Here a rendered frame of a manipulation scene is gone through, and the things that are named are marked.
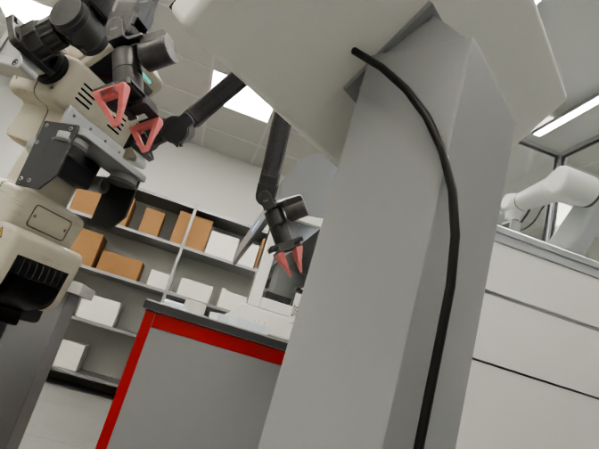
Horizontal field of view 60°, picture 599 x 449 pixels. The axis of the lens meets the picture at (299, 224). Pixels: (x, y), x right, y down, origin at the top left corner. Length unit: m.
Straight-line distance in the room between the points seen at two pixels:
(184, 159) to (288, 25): 5.55
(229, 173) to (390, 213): 5.59
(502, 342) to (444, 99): 0.73
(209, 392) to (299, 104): 1.18
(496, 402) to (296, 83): 0.80
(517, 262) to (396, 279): 0.77
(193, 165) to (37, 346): 4.29
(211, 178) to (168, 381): 4.54
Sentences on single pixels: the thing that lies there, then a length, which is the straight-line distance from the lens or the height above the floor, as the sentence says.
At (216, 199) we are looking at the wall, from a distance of 5.95.
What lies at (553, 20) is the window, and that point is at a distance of 1.54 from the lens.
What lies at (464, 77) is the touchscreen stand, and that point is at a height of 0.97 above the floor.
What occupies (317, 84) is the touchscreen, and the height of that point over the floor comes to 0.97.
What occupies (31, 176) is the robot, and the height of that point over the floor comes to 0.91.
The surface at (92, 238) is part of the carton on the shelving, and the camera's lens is 5.44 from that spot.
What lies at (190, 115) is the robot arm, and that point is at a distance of 1.54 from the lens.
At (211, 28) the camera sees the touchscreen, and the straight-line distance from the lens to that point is 0.52.
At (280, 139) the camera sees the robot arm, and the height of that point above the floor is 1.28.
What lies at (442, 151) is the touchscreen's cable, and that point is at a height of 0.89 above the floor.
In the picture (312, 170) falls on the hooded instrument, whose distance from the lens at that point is 2.52.
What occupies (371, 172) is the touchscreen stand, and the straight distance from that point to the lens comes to 0.51.
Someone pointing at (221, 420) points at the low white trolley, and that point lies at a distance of 1.65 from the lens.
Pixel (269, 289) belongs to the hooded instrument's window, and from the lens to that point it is 2.38.
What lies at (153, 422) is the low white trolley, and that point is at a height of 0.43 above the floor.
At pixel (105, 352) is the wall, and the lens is 5.77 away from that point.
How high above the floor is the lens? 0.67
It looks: 16 degrees up
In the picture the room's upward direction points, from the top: 17 degrees clockwise
